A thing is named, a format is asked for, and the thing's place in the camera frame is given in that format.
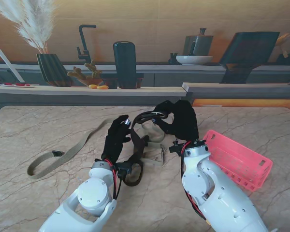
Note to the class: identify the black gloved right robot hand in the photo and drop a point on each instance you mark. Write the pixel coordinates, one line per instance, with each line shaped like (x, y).
(183, 120)

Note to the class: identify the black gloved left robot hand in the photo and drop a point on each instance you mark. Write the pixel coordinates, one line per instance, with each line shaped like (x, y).
(116, 142)

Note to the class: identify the dark brown woven belt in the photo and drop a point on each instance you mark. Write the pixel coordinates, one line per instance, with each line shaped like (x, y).
(136, 142)

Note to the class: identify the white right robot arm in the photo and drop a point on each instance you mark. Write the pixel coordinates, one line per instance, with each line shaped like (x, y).
(200, 176)

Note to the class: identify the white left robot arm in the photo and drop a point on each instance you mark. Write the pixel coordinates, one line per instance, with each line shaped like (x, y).
(91, 193)

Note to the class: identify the beige woven belt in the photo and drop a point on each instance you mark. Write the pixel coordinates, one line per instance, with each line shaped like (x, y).
(82, 141)

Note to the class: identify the pink plastic storage basket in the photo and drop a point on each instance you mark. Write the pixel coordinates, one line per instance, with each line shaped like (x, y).
(239, 162)

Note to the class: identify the yellow lemons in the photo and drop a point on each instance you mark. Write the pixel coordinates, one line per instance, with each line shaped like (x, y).
(99, 86)

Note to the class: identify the white speckled bowl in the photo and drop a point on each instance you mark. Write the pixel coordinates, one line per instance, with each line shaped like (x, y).
(193, 60)

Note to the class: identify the small black figurine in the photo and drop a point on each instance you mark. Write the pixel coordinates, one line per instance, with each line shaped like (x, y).
(172, 59)

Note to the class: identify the green cactus plant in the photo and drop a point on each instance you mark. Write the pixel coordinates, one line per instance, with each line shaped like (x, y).
(87, 72)

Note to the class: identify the grey lidded pot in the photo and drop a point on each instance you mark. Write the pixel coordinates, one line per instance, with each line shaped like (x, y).
(200, 44)

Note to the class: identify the tall black appliance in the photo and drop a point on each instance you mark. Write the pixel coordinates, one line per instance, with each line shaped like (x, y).
(125, 62)

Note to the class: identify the dark angular stand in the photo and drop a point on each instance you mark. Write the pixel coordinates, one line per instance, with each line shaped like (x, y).
(249, 55)

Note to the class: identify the dark ribbed vase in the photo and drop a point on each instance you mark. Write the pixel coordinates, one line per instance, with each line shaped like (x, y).
(53, 70)

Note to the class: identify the black kitchen faucet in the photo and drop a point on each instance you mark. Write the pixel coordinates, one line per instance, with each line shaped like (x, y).
(83, 43)

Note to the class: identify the plate with red food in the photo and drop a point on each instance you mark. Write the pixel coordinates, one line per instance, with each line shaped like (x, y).
(17, 84)

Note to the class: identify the white leaning board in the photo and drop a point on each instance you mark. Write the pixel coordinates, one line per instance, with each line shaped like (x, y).
(9, 65)

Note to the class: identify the white pampas grass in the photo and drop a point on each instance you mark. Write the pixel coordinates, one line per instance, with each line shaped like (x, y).
(31, 21)

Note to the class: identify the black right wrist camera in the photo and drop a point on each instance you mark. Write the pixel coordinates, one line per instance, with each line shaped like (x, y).
(177, 147)

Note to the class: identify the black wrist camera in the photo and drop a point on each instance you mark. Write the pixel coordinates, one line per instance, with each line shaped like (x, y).
(177, 147)
(123, 169)

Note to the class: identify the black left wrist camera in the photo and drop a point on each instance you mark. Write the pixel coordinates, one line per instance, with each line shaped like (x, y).
(123, 169)

